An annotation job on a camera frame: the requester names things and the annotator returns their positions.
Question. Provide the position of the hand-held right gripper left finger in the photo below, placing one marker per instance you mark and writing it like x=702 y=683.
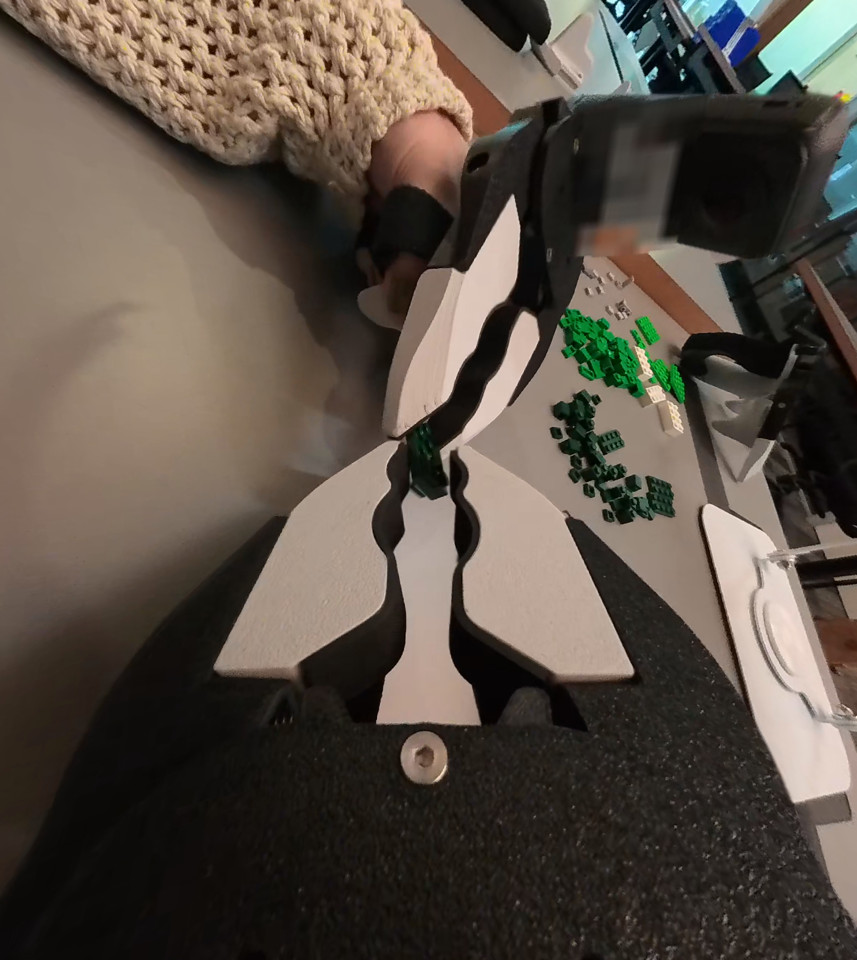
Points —
x=316 y=577

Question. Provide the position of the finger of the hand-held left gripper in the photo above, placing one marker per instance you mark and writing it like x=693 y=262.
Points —
x=515 y=360
x=436 y=337

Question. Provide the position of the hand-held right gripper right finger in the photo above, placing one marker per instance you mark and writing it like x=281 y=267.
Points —
x=541 y=585

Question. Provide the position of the dark green lego plate assembly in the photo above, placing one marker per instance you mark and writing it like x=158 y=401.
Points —
x=427 y=465

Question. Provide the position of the person's left forearm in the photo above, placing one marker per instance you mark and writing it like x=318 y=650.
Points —
x=211 y=75

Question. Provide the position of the pile of bright green lego pieces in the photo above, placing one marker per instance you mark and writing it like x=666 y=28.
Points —
x=601 y=352

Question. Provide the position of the pile of tiny lego pieces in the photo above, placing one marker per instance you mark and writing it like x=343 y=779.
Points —
x=616 y=307

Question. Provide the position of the pile of dark green lego pieces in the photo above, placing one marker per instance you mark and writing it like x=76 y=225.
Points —
x=593 y=450

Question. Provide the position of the white lego brick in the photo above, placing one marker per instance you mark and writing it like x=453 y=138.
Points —
x=670 y=418
x=653 y=394
x=642 y=361

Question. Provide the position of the person's left hand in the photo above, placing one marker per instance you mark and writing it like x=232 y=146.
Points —
x=421 y=154

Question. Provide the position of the white rounded board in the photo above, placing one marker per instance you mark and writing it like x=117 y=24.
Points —
x=736 y=570

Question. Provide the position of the blue storage bin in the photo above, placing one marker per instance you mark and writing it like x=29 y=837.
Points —
x=732 y=30

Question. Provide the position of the white and black object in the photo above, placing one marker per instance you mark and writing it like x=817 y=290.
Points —
x=743 y=390

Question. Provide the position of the clear acrylic stand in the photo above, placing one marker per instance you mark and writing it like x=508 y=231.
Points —
x=781 y=622

